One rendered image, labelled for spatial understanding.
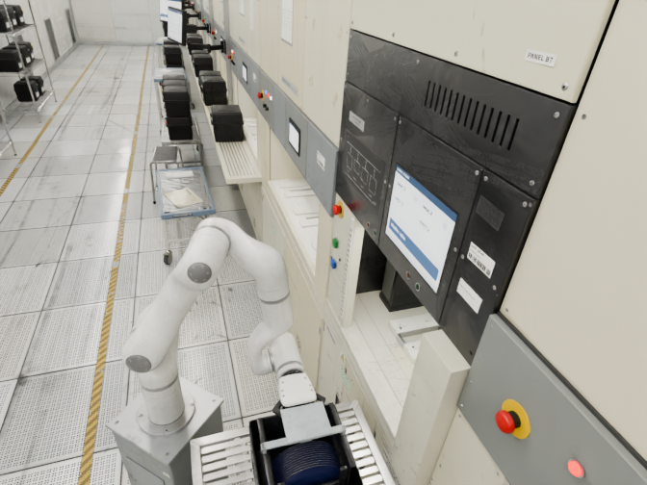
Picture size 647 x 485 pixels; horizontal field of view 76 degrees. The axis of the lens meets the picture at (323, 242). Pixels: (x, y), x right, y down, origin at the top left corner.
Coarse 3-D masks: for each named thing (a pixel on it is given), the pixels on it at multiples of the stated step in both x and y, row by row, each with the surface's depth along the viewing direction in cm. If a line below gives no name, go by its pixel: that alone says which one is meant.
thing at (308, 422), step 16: (272, 416) 122; (288, 416) 112; (304, 416) 112; (320, 416) 112; (336, 416) 124; (272, 432) 127; (288, 432) 108; (304, 432) 108; (320, 432) 108; (336, 432) 117; (272, 448) 131; (336, 448) 121; (352, 464) 112; (272, 480) 107; (336, 480) 114
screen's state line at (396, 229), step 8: (392, 224) 116; (400, 232) 112; (400, 240) 113; (408, 240) 108; (408, 248) 109; (416, 248) 105; (416, 256) 105; (424, 256) 102; (424, 264) 102; (432, 264) 98; (432, 272) 99
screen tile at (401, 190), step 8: (400, 184) 109; (400, 192) 110; (408, 192) 105; (408, 200) 106; (392, 208) 115; (400, 208) 111; (416, 208) 103; (400, 216) 111; (408, 216) 107; (408, 224) 107
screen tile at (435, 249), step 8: (424, 200) 99; (424, 208) 99; (424, 216) 100; (432, 216) 96; (440, 216) 93; (432, 224) 96; (440, 224) 93; (416, 232) 104; (424, 232) 100; (440, 232) 94; (448, 232) 91; (416, 240) 104; (424, 240) 101; (432, 240) 97; (440, 240) 94; (432, 248) 98; (440, 248) 95; (432, 256) 98; (440, 256) 95; (440, 264) 95
